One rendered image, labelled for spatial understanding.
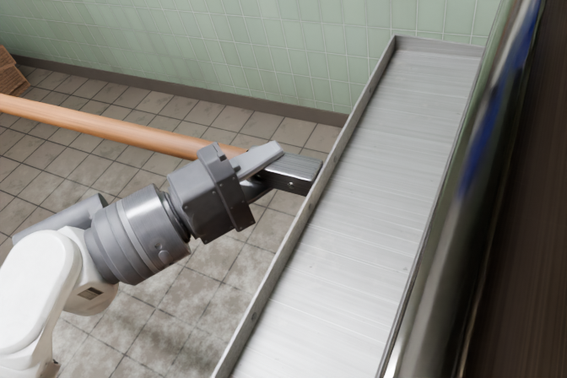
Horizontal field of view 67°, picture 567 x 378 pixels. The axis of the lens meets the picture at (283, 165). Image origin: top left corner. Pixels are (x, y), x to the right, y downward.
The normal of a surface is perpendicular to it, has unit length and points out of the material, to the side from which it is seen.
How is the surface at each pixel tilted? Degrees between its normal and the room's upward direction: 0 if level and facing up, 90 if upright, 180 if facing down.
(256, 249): 0
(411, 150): 0
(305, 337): 0
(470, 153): 8
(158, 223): 42
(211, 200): 90
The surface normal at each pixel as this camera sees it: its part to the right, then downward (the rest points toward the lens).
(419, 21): -0.44, 0.72
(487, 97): -0.06, -0.62
